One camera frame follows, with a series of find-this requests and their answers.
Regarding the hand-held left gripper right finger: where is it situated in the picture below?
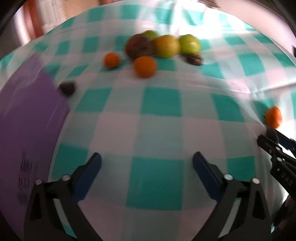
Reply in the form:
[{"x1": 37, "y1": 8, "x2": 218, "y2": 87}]
[{"x1": 192, "y1": 152, "x2": 272, "y2": 241}]

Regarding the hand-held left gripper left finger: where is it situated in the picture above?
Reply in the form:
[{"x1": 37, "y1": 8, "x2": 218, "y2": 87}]
[{"x1": 24, "y1": 152, "x2": 103, "y2": 241}]

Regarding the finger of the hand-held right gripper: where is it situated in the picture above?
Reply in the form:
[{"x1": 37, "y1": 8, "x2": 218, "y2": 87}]
[
  {"x1": 258, "y1": 136, "x2": 284, "y2": 160},
  {"x1": 272, "y1": 129, "x2": 296, "y2": 158}
]

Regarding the small orange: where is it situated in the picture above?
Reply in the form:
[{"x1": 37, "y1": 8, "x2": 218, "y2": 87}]
[
  {"x1": 104, "y1": 53, "x2": 121, "y2": 68},
  {"x1": 265, "y1": 106, "x2": 283, "y2": 128}
]

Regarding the purple rimmed cardboard box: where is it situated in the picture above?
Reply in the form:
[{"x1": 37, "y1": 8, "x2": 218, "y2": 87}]
[{"x1": 0, "y1": 56, "x2": 71, "y2": 232}]

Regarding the small dark passion fruit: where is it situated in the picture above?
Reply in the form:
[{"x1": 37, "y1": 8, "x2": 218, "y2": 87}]
[{"x1": 59, "y1": 80, "x2": 77, "y2": 96}]

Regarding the dark red apple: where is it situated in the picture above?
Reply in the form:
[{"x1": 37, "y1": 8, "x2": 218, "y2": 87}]
[{"x1": 125, "y1": 34, "x2": 156, "y2": 60}]

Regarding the teal white checkered tablecloth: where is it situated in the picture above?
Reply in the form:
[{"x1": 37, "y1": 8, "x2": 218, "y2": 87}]
[{"x1": 0, "y1": 5, "x2": 296, "y2": 241}]

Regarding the dark wrinkled passion fruit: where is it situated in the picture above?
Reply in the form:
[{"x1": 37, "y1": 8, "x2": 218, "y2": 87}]
[{"x1": 186, "y1": 54, "x2": 203, "y2": 66}]

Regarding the yellow green apple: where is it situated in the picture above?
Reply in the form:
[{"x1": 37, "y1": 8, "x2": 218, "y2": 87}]
[{"x1": 154, "y1": 35, "x2": 180, "y2": 58}]

